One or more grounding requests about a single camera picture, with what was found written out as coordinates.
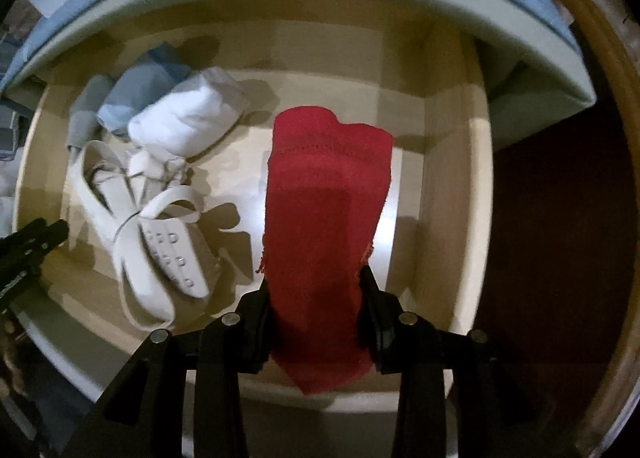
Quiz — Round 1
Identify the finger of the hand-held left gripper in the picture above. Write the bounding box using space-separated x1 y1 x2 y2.
0 219 70 263

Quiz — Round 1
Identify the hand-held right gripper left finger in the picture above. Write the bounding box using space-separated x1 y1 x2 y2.
60 280 273 458

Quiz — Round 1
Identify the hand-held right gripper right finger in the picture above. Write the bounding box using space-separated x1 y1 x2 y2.
356 265 551 458

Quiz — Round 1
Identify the red underwear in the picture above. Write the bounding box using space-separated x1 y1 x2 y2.
257 106 393 396

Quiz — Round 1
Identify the light wooden drawer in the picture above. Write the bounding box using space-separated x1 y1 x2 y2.
12 12 496 414

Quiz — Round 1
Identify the light blue underwear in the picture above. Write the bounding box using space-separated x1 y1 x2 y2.
96 44 193 139

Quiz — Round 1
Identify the white underwear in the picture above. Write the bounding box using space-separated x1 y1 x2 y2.
127 66 249 159

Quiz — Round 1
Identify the grey folded cloth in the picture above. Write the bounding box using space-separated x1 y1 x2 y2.
0 105 23 161

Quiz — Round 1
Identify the beige bra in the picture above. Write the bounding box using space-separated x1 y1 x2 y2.
70 140 223 331

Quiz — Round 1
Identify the grey rolled sock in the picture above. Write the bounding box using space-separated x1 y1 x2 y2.
66 75 115 151

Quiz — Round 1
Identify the grey upholstered bed frame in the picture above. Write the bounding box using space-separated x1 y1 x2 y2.
0 0 598 153

